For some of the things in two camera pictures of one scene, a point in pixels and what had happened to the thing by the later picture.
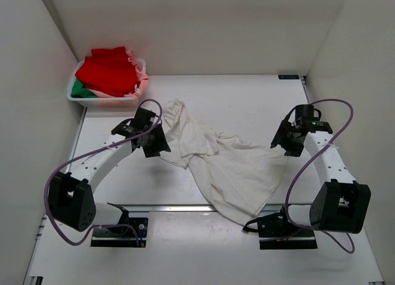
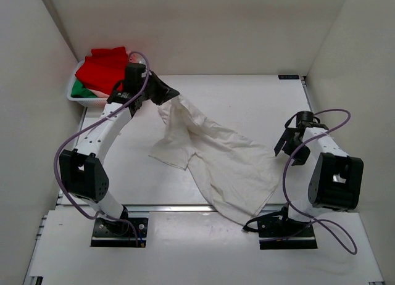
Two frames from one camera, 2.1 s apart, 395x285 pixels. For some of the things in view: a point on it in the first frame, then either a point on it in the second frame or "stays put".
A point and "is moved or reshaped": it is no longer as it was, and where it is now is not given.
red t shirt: x=108 y=71 stays put
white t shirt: x=241 y=177 is moved or reshaped
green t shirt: x=79 y=91 stays put
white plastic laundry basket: x=84 y=102 stays put
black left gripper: x=162 y=143 → x=166 y=92
